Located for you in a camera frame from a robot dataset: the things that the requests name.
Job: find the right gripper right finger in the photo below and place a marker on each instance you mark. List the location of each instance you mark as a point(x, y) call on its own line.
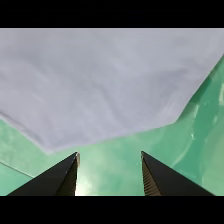
point(163, 180)

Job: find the purple shirt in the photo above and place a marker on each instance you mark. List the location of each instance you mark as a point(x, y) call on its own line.
point(100, 80)

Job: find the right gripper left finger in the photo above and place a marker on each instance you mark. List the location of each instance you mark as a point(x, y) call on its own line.
point(56, 180)

